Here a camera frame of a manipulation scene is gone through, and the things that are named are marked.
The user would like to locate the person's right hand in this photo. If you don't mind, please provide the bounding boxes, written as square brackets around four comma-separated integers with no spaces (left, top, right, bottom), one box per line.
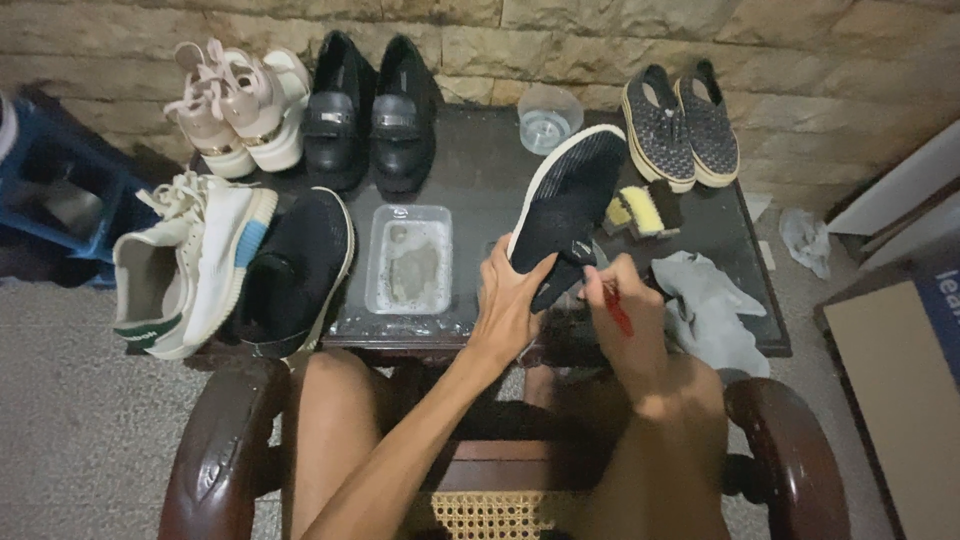
[581,253,671,385]

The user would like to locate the person's left hand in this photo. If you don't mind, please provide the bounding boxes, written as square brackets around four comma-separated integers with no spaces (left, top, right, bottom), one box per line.
[468,232,561,363]

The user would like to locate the red handled brush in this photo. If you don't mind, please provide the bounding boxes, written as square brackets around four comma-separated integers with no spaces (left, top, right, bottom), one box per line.
[603,285,636,339]

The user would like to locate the black knit sneaker white sole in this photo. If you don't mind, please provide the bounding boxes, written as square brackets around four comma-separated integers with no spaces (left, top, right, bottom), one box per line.
[506,123,628,315]
[231,186,356,363]

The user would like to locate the yellow sponge shoe brush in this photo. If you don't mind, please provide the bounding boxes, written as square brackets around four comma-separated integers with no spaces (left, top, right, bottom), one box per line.
[603,179,684,242]

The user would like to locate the grey cloth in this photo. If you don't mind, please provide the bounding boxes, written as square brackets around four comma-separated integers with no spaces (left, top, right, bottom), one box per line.
[649,250,773,381]

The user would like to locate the dark wooden low table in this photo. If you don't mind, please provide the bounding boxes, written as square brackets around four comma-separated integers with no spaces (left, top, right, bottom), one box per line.
[183,103,794,370]

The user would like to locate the dark patterned slip-on shoe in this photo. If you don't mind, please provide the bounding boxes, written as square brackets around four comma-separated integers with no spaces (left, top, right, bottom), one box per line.
[673,58,741,189]
[620,63,698,195]

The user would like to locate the clear plastic cup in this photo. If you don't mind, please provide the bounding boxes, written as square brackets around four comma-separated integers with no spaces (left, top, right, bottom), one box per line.
[516,83,585,157]

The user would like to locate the clear plastic tray soapy water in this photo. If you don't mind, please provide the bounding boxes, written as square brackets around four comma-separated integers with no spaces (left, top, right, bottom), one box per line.
[363,204,454,317]

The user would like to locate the person's right leg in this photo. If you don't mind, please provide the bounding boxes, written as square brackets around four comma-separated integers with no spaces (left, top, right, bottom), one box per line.
[522,352,732,540]

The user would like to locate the person's leg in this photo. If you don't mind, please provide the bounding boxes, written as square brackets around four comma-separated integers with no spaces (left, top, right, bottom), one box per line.
[280,348,393,540]
[522,352,732,540]

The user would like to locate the crumpled clear plastic bag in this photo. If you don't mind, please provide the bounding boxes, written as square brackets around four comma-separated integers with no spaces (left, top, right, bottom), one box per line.
[777,207,833,281]

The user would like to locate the black loafer metal buckle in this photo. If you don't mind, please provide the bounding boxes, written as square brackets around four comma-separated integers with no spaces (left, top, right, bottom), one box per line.
[370,33,441,196]
[301,30,378,193]

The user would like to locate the person's left leg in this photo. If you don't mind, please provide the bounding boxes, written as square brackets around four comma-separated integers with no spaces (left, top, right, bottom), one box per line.
[280,348,393,540]

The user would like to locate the white flat board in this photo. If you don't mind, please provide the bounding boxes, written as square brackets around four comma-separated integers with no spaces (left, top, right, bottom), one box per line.
[825,118,960,273]

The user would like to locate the brown cardboard box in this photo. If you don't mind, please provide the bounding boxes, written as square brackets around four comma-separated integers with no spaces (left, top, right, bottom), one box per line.
[813,247,960,540]

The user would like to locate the pink platform sneaker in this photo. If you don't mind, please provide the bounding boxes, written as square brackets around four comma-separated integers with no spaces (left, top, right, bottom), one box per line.
[208,39,313,174]
[163,41,258,180]

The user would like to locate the white sneaker blue green accents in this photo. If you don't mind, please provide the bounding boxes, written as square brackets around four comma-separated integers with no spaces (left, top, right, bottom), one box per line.
[112,171,279,361]

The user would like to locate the dark wooden cane chair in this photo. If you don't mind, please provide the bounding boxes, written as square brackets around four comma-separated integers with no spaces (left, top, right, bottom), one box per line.
[157,351,853,540]

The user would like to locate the blue plastic stool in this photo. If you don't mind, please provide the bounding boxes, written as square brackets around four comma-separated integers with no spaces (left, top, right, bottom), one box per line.
[0,88,160,291]

